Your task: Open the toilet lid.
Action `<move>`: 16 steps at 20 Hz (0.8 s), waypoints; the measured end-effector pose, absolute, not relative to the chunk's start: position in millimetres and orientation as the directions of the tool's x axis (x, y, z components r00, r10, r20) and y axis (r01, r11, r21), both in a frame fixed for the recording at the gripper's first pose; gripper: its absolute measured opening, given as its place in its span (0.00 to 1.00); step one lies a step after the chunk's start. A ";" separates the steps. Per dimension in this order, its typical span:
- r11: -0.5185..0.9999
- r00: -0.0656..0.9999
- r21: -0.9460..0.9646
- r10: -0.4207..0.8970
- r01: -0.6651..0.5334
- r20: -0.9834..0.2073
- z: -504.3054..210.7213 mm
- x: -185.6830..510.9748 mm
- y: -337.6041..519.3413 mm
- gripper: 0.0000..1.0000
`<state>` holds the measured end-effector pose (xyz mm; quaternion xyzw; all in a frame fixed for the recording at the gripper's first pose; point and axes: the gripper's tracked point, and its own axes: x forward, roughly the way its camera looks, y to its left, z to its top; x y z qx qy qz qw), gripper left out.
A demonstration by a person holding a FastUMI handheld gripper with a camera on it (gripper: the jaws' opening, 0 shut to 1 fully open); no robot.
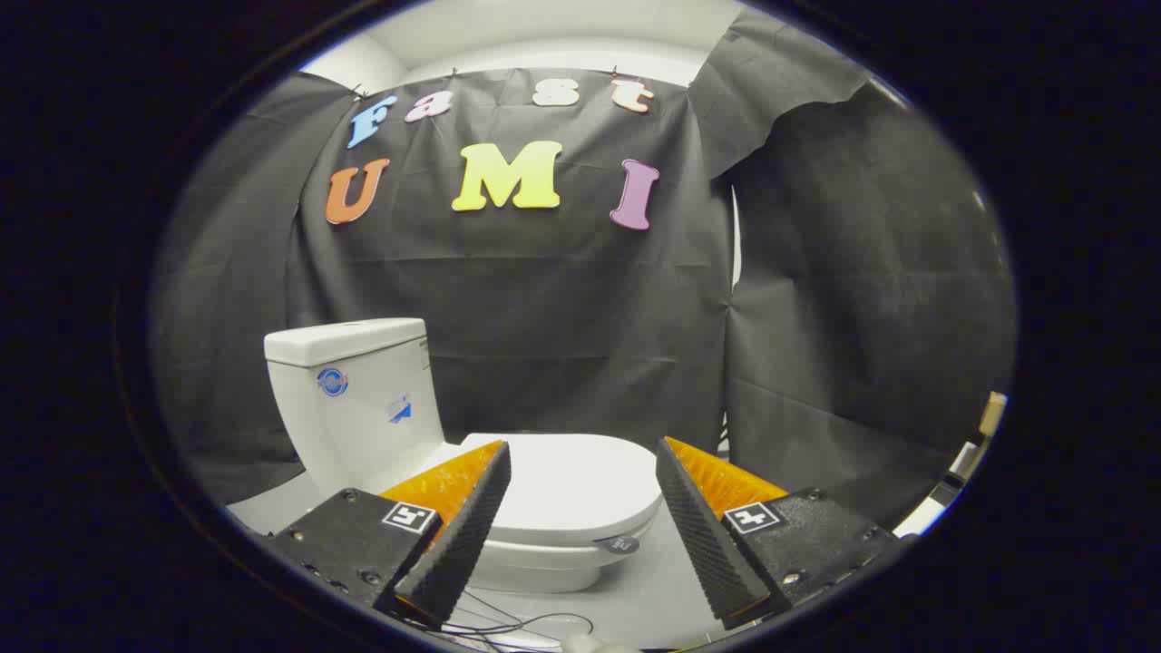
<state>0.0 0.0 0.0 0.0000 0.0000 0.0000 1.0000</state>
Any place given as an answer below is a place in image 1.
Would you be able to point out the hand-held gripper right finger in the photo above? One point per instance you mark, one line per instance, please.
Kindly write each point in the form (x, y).
(707, 544)

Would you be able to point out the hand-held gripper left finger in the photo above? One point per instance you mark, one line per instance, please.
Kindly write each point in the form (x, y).
(463, 535)

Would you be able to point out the white toilet lid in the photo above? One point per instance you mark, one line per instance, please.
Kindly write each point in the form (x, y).
(571, 485)

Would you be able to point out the white toilet seat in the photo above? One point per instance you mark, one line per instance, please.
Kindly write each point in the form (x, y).
(567, 551)

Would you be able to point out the white toilet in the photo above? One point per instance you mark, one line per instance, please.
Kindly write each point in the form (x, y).
(363, 426)

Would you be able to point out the white toilet tank cover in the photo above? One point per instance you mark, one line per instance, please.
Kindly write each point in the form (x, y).
(340, 340)

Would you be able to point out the black backdrop cloth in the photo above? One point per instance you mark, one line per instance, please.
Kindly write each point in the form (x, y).
(562, 308)

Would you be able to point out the beige board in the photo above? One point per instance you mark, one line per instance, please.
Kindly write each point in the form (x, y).
(994, 413)

